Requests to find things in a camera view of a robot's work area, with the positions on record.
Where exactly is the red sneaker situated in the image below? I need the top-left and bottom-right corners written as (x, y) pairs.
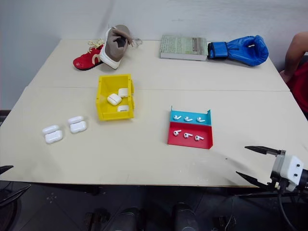
top-left (72, 39), bottom-right (105, 71)

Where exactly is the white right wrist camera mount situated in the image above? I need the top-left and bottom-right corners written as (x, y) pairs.
top-left (271, 155), bottom-right (305, 192)

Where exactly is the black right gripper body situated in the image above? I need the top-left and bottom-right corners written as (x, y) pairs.
top-left (267, 150), bottom-right (293, 193)

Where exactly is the thick grey-green book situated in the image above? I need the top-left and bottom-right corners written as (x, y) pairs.
top-left (159, 34), bottom-right (208, 62)

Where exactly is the blue boxing glove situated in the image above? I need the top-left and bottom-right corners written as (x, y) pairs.
top-left (206, 35), bottom-right (270, 67)

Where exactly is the red and blue tray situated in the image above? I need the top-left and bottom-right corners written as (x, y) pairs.
top-left (167, 105), bottom-right (215, 150)

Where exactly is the yellow plastic bin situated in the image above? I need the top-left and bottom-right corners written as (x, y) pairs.
top-left (95, 73), bottom-right (135, 122)

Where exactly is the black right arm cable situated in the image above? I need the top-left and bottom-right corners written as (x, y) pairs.
top-left (277, 184), bottom-right (299, 231)

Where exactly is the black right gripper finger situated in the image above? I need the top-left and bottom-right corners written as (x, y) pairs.
top-left (235, 171), bottom-right (272, 189)
top-left (244, 145), bottom-right (282, 157)

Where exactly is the brown sneaker with white sole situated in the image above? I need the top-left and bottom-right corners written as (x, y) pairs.
top-left (99, 24), bottom-right (143, 70)

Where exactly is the person in red clothing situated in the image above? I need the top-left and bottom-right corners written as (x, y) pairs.
top-left (279, 31), bottom-right (308, 122)

